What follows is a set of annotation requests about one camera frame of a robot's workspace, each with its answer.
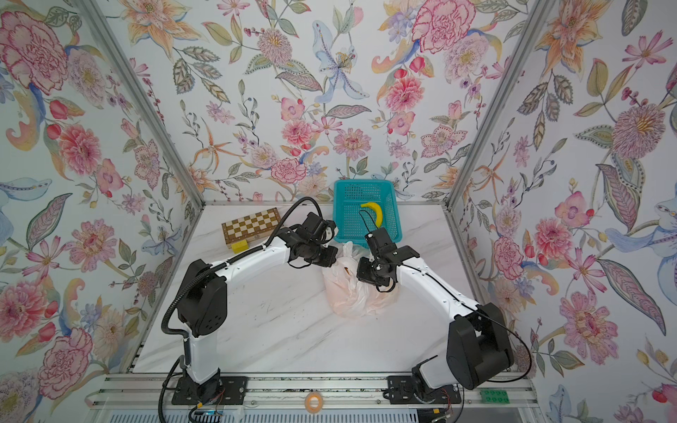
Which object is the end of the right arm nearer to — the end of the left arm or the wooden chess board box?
the end of the left arm

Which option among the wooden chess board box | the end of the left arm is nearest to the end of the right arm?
the end of the left arm

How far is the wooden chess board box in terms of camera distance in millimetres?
1088

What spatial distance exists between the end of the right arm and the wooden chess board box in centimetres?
50

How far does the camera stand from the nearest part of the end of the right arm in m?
0.61
